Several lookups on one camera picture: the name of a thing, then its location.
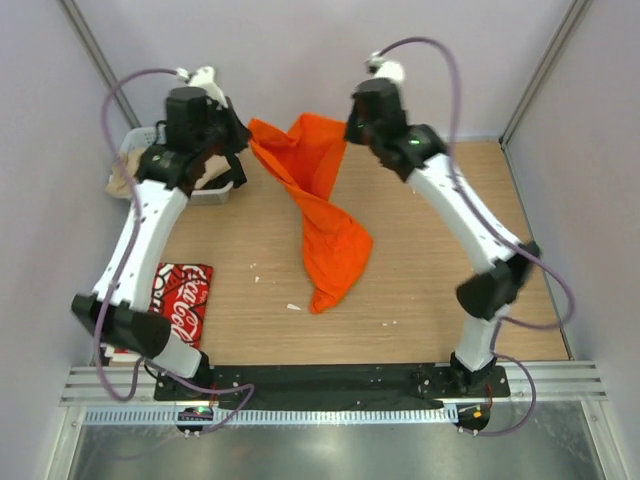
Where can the aluminium frame rail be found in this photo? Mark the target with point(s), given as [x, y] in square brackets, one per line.
[554, 381]

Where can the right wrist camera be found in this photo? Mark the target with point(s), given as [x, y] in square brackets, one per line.
[378, 66]

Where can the beige t shirt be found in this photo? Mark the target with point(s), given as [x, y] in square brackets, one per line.
[117, 186]

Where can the orange t shirt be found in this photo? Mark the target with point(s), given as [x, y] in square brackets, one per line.
[306, 161]

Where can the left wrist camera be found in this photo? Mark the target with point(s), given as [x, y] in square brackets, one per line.
[204, 78]

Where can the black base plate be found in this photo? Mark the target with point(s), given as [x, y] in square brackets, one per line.
[365, 387]

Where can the white slotted cable duct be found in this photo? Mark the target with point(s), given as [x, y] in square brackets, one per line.
[202, 416]

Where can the red coca cola t shirt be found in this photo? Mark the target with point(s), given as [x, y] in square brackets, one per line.
[179, 293]

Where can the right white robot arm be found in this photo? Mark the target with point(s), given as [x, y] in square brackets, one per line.
[419, 157]

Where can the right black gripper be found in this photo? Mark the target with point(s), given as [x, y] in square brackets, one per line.
[349, 133]

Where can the white plastic basket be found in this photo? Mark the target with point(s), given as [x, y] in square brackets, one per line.
[142, 137]

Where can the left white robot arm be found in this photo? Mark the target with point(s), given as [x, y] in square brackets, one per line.
[163, 186]

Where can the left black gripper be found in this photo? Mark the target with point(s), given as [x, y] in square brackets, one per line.
[228, 115]

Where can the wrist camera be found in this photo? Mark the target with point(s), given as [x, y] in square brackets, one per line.
[204, 78]
[378, 66]

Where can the black t shirt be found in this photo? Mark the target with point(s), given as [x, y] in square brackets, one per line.
[237, 170]

